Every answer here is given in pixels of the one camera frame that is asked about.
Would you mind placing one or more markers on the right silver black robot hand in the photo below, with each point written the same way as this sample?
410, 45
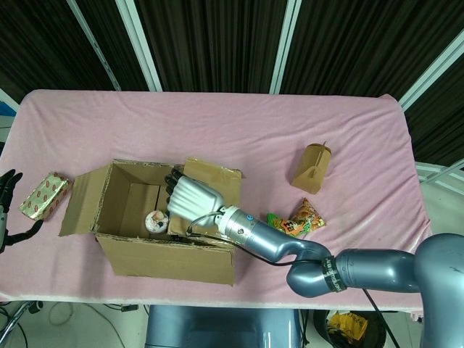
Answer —
195, 199

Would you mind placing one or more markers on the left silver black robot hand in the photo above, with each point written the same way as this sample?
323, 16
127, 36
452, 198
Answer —
9, 185

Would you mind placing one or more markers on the large brown cardboard box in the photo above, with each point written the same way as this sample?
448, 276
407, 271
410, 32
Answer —
163, 261

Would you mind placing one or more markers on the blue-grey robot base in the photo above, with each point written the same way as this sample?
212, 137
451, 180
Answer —
217, 326

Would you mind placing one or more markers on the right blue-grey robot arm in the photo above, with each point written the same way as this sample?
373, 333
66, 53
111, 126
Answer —
380, 268

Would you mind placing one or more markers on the gold wrapped gift box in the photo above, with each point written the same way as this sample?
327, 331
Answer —
43, 195

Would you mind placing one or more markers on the kraft paper gable box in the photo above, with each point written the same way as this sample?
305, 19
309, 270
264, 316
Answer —
311, 170

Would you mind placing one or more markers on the small printed food cup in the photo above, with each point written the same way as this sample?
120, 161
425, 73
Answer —
156, 222

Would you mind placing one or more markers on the pink tablecloth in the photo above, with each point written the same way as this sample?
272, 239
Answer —
217, 127

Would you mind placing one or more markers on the white blue cabinet edge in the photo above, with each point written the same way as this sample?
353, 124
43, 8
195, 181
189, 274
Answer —
6, 108

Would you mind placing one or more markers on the green orange snack bag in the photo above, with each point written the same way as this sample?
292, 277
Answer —
308, 217

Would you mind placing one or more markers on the black power adapter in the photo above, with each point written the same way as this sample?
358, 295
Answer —
129, 308

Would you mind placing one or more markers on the black pleated curtain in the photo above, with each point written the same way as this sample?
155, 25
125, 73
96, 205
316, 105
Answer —
217, 36

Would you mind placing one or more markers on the black waste bin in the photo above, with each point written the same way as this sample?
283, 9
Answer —
322, 328

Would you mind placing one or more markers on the yellow crumpled bag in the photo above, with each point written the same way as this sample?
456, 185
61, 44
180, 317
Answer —
348, 322

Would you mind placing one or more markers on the white frame post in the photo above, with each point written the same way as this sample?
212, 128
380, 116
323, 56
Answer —
431, 72
286, 43
94, 45
139, 47

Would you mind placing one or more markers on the white metal side frame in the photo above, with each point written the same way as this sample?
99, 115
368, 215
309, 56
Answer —
435, 170

